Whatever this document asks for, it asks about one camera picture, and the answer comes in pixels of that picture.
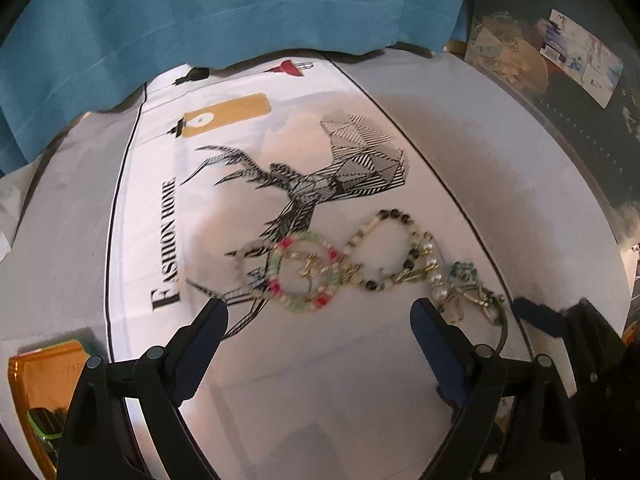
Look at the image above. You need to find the pearl charm bracelet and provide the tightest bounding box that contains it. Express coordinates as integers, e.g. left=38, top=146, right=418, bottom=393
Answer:
left=425, top=257, right=508, bottom=323

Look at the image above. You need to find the black and white bead bracelet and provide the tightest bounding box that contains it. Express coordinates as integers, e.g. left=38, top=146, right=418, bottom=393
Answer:
left=347, top=208, right=436, bottom=293

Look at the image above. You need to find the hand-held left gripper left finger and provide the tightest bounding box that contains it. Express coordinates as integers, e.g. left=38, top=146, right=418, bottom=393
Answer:
left=56, top=297, right=230, bottom=480

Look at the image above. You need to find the white printed sticker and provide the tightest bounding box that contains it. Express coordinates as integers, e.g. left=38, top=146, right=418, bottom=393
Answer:
left=540, top=8, right=625, bottom=109

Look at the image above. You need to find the grey and white printed tablecloth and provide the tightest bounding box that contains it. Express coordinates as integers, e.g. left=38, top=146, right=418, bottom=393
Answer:
left=0, top=45, right=636, bottom=480

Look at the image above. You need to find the blue curtain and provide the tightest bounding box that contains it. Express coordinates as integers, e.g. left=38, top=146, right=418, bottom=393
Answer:
left=0, top=0, right=473, bottom=173

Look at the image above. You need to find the copper metal tray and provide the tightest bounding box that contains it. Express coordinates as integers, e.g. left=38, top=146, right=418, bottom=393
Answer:
left=7, top=339, right=91, bottom=480

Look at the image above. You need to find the dark decorated cabinet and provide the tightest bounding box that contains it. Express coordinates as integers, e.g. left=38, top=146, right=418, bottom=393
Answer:
left=447, top=0, right=640, bottom=246

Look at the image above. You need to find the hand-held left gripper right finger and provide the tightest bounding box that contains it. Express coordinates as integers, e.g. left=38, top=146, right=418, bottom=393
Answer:
left=409, top=297, right=583, bottom=480

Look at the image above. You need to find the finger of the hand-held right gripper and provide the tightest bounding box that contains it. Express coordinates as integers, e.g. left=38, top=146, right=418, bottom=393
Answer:
left=512, top=296, right=626, bottom=396

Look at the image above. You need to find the pink and green bead bracelet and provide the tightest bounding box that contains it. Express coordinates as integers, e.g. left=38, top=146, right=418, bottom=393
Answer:
left=267, top=232, right=348, bottom=313

